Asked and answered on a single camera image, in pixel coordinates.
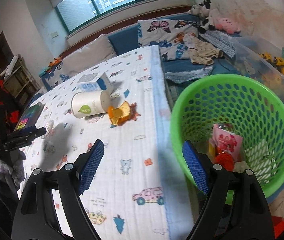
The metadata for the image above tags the grey gloved left hand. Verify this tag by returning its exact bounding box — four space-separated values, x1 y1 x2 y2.
0 151 26 193

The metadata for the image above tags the white paper cup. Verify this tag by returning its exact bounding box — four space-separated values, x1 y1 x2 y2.
71 90 111 119

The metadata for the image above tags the butterfly print pillow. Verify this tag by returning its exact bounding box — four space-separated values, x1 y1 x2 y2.
137 19 198 61

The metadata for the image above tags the green plastic basket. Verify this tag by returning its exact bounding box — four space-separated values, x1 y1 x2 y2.
170 74 284 198

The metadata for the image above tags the blue white carton box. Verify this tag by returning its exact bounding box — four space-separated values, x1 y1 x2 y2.
76 73 114 95

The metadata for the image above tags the pink snack bag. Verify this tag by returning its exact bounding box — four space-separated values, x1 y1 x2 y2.
212 124 243 161

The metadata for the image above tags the cow plush toy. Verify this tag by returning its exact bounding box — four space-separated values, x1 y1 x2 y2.
188 0 219 34

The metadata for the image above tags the clear toy storage box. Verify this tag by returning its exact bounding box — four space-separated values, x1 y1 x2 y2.
231 36 284 100

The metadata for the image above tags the orange crumpled wrapper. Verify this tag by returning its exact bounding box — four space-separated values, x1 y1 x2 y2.
107 101 141 126

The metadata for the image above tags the red plastic stool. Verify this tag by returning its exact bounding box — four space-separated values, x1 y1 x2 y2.
272 216 284 239

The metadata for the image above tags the orange mesh bag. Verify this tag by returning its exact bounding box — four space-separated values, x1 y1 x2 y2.
215 153 235 172

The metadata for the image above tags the cartoon print table cloth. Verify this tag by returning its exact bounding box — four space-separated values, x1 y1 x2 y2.
24 46 194 239

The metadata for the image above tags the beige patterned garment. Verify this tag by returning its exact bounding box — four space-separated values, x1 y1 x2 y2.
183 33 223 66

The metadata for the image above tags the pink plush toy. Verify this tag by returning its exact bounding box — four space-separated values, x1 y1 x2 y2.
215 18 241 35

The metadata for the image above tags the wooden shelf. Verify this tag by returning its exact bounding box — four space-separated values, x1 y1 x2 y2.
0 54 40 108

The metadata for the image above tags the beige cushion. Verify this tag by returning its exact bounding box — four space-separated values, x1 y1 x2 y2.
62 34 117 76

